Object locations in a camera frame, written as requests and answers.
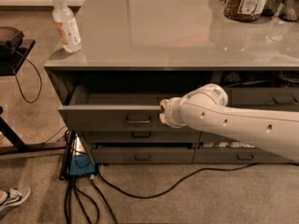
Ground black side stand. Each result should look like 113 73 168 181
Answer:
0 39 66 150

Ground clear plastic water bottle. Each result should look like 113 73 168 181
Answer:
52 0 81 53

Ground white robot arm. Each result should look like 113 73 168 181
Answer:
160 83 299 161

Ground thin black hanging cable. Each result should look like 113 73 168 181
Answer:
11 49 43 104

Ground blue power box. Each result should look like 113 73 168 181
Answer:
69 154 95 175

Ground glass jar of nuts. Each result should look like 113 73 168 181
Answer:
223 0 267 22

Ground grey sneaker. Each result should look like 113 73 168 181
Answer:
0 188 31 212

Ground dark glass cup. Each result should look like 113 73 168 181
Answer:
261 0 288 18
278 0 299 21

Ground long black floor cable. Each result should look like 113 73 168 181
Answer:
96 162 299 200

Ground dark device on stand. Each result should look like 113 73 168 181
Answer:
0 26 24 61

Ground grey drawer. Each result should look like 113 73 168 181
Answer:
226 88 299 105
199 133 232 143
83 132 200 143
192 147 290 163
59 85 188 132
92 147 194 163

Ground grey drawer cabinet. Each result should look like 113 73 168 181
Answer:
45 0 299 163

